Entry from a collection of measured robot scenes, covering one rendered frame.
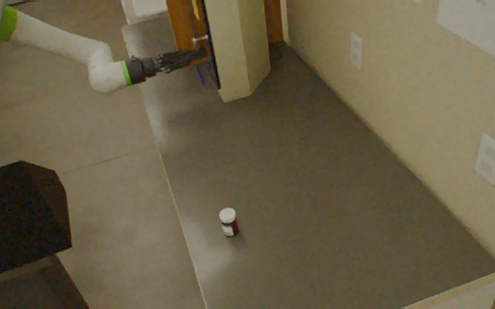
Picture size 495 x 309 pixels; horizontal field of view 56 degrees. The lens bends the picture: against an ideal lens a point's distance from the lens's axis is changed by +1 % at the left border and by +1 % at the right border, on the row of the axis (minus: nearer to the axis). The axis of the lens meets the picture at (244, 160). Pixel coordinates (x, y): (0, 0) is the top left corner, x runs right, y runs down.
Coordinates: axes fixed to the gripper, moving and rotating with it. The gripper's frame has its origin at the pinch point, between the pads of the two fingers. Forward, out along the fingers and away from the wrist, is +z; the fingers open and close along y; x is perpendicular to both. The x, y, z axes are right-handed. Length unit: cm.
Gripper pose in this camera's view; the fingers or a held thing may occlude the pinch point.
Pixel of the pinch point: (197, 54)
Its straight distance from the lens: 178.9
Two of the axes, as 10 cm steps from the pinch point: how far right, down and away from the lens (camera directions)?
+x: 1.3, 7.5, 6.5
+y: -3.1, -5.9, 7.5
